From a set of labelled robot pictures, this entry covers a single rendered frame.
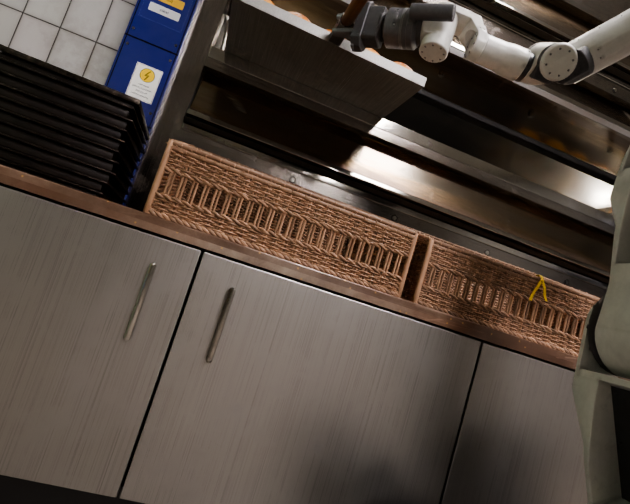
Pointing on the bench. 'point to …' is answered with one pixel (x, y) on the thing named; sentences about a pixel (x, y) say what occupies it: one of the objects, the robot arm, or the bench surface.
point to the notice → (144, 83)
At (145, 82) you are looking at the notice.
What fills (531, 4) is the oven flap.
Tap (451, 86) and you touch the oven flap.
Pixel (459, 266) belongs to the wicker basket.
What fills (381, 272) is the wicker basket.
